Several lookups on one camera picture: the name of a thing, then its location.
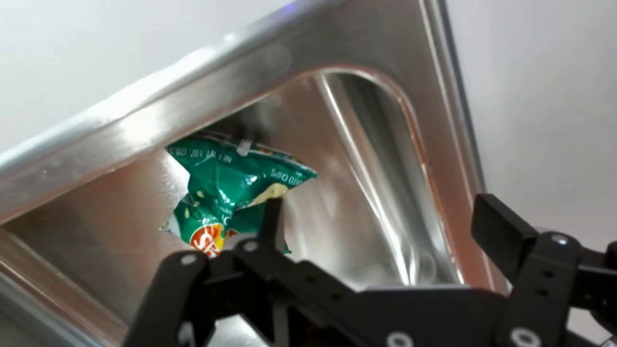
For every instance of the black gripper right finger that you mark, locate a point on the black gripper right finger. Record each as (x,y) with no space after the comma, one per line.
(551,275)

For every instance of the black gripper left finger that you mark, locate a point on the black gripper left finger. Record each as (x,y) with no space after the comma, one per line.
(190,294)

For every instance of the stainless steel sink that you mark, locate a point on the stainless steel sink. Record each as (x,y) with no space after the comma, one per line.
(367,94)

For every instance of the green snack packet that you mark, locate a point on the green snack packet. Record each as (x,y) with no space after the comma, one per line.
(229,188)

